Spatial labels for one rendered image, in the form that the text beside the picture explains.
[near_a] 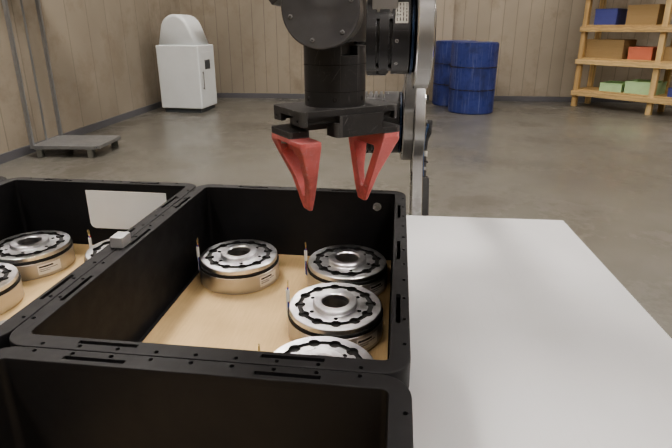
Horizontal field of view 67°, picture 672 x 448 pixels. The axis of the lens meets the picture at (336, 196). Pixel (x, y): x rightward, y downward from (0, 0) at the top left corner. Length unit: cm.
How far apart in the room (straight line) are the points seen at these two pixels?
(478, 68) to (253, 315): 675
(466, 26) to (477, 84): 163
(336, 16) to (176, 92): 719
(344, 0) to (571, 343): 64
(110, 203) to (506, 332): 63
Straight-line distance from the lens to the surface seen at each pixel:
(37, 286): 77
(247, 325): 60
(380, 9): 98
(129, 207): 81
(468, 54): 723
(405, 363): 37
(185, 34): 745
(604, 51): 851
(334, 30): 38
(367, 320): 54
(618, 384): 81
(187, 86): 747
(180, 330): 60
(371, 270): 64
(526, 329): 87
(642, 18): 834
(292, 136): 46
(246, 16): 885
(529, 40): 886
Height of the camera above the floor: 115
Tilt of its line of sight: 18 degrees down
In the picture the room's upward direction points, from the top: straight up
